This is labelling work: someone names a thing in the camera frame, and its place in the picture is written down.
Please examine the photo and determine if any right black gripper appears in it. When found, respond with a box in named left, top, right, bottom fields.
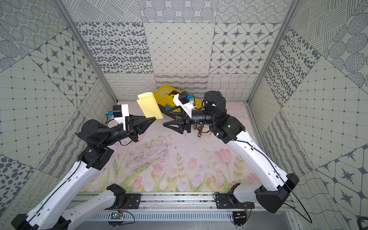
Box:
left=163, top=104, right=216, bottom=134

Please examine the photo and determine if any yellow square paper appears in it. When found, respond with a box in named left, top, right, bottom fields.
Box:
left=137, top=92, right=163, bottom=119

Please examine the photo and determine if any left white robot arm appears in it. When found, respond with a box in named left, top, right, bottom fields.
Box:
left=11, top=115, right=156, bottom=230

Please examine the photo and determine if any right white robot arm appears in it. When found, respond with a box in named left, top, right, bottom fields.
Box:
left=163, top=91, right=300, bottom=213

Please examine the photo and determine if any brown brass water tap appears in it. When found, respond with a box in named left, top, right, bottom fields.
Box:
left=193, top=125, right=208, bottom=138

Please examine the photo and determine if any yellow black toolbox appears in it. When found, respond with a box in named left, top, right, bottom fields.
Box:
left=153, top=84, right=202, bottom=115

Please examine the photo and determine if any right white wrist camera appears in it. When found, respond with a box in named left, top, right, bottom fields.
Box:
left=173, top=91, right=195, bottom=118

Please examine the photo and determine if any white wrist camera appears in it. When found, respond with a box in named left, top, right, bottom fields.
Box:
left=173, top=91, right=195, bottom=118
left=106, top=104, right=129, bottom=131

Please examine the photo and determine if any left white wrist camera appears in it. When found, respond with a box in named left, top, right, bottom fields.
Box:
left=106, top=104, right=129, bottom=131

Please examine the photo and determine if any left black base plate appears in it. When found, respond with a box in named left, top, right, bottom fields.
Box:
left=112, top=193, right=142, bottom=209

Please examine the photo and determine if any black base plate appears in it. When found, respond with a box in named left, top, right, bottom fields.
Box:
left=213, top=192, right=255, bottom=209
left=112, top=193, right=142, bottom=209

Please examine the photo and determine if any aluminium mounting rail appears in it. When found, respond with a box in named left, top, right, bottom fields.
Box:
left=66, top=191, right=297, bottom=213

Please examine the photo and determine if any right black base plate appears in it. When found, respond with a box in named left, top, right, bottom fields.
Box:
left=213, top=192, right=255, bottom=209

